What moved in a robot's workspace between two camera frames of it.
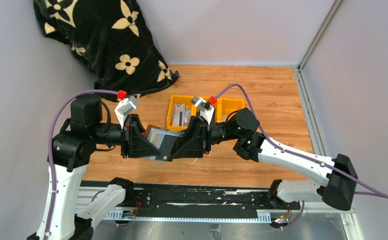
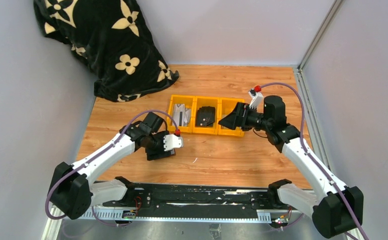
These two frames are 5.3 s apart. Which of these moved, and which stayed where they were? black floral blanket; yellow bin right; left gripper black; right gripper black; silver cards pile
Moved: right gripper black; left gripper black
Stayed: yellow bin right; black floral blanket; silver cards pile
